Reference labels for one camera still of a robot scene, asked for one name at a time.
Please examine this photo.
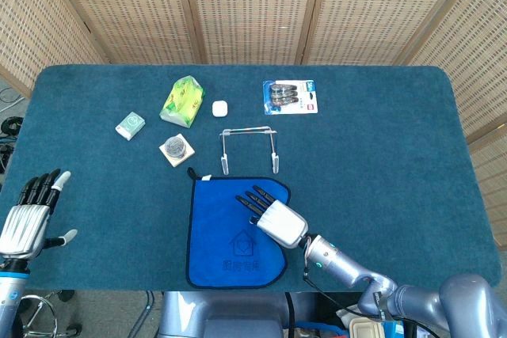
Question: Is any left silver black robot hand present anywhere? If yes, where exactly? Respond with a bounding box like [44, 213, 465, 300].
[0, 169, 78, 262]

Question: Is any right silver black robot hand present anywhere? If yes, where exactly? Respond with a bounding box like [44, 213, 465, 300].
[234, 184, 309, 250]

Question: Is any blue microfiber cloth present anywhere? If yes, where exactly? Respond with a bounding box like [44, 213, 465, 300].
[185, 167, 292, 290]

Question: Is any chrome stool base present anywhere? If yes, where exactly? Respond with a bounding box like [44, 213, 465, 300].
[11, 290, 82, 338]

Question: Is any black storage bin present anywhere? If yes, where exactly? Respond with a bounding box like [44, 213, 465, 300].
[315, 292, 369, 338]

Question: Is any blue-grey robot torso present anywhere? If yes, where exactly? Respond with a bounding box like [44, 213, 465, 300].
[158, 291, 318, 338]

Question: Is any white crumpled cloth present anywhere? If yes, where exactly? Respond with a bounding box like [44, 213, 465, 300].
[336, 305, 364, 327]

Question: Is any blue fabric bag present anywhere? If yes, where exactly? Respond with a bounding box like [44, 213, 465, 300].
[295, 321, 345, 338]

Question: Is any teal table mat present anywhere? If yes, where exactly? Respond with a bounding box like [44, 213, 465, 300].
[0, 63, 501, 292]

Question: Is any blue blister card of clips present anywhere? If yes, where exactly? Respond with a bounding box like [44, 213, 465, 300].
[262, 79, 320, 116]

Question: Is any beige lidded food box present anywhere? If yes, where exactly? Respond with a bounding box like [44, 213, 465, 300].
[348, 316, 385, 338]

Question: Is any small green white box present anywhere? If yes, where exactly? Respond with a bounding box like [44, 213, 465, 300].
[115, 111, 147, 142]

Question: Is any green tissue pack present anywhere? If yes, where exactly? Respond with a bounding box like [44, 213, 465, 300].
[158, 75, 207, 129]

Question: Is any bamboo folding screen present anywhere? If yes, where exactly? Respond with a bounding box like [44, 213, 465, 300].
[0, 0, 507, 252]

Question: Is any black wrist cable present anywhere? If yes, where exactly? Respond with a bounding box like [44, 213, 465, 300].
[302, 258, 452, 338]

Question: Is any metal wire rack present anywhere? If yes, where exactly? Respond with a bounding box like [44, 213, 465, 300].
[219, 124, 281, 176]

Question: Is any black hanging strap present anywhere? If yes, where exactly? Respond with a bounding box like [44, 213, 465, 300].
[284, 292, 297, 338]

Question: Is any black cable bundle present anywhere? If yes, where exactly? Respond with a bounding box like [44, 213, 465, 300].
[0, 116, 25, 175]

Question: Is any blue floor cable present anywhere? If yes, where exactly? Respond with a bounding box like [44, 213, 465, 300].
[126, 291, 156, 338]

